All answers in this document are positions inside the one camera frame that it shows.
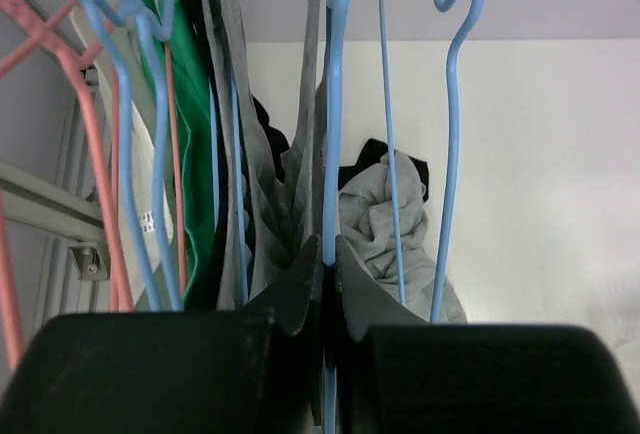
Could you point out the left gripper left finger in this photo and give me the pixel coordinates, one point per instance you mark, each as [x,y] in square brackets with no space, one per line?
[251,370]

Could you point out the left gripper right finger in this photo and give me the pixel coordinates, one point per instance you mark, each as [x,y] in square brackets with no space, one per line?
[397,373]

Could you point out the gray tank top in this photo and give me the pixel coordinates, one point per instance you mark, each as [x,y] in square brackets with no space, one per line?
[381,208]

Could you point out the light blue wire hanger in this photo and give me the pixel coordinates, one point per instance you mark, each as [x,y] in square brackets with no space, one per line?
[453,148]

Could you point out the green garment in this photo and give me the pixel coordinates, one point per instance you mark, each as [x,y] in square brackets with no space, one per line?
[191,71]

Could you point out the large white garment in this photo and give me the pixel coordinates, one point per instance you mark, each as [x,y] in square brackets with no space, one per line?
[143,114]

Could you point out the black garment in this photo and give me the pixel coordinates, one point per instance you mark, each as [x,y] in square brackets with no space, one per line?
[270,139]

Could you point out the blue wire hanger with green garment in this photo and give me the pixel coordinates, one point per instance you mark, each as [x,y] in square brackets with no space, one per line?
[174,178]

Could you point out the pink wire hanger outer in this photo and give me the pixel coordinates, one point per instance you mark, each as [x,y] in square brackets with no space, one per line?
[34,104]

